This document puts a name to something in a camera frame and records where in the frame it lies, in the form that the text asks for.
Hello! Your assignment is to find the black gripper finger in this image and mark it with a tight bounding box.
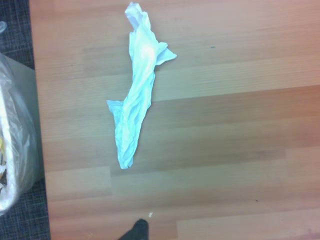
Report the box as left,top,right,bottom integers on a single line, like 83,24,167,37
117,218,150,240

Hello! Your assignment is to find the white tissue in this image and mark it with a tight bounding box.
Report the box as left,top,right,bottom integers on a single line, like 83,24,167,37
106,1,178,170

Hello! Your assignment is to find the trash inside bin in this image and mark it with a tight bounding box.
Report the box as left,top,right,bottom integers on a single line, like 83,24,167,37
0,137,9,198

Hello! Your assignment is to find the clear plastic bin liner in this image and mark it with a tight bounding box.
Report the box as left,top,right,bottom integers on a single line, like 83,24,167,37
0,21,33,217

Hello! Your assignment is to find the grey trash bin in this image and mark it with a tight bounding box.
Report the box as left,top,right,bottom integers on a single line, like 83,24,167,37
0,52,46,218

